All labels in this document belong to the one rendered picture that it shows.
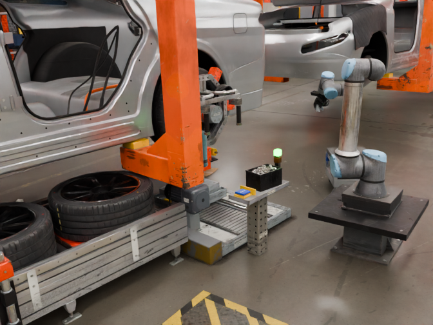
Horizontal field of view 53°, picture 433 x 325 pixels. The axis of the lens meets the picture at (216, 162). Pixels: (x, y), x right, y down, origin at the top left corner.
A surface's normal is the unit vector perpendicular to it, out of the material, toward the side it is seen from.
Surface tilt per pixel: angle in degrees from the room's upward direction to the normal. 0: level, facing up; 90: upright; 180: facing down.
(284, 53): 87
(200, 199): 90
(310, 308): 0
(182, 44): 90
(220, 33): 90
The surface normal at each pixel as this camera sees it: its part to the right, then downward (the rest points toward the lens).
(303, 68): -0.47, 0.59
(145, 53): 0.73, 0.18
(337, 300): -0.04, -0.95
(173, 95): -0.69, 0.25
